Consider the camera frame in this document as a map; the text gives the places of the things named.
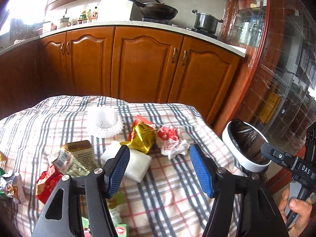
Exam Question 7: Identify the steel pot with lid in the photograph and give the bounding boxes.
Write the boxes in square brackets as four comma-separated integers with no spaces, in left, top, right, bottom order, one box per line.
[192,10,223,34]

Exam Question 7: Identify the wooden lower kitchen cabinets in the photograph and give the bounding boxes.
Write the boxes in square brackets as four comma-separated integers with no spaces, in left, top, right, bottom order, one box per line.
[1,26,245,133]

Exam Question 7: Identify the gold yellow snack wrapper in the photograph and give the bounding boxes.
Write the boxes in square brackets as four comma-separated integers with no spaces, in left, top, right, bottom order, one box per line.
[120,116,156,154]

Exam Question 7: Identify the white foam block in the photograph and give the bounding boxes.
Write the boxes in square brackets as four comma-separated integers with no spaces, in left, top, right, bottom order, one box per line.
[100,141,151,183]

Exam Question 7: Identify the person's right hand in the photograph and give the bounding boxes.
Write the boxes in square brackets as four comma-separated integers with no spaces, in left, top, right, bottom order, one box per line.
[278,188,312,237]

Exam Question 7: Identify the white foam fruit net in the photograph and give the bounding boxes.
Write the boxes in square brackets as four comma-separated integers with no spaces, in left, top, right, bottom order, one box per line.
[87,105,124,139]

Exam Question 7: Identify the plaid tablecloth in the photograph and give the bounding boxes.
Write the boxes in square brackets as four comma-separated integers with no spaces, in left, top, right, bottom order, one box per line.
[1,95,241,236]

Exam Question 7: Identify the red snack wrapper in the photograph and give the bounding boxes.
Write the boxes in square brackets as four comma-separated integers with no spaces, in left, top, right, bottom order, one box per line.
[35,165,63,204]

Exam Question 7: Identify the beige printed snack bag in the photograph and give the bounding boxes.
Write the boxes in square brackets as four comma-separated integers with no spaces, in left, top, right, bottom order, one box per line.
[48,140,99,178]

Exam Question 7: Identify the red white crumpled wrapper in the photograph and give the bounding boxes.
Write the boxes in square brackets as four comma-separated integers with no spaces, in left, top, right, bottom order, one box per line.
[156,125,190,160]

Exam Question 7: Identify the black wok on stove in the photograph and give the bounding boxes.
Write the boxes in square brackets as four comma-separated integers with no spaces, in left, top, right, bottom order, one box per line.
[126,0,178,21]

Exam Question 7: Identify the white bin with black bag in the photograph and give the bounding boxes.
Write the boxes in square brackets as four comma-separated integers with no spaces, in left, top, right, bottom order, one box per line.
[222,119,271,176]

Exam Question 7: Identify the green cartoon milk carton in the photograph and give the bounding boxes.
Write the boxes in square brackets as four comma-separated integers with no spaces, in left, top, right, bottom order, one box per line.
[81,217,129,237]

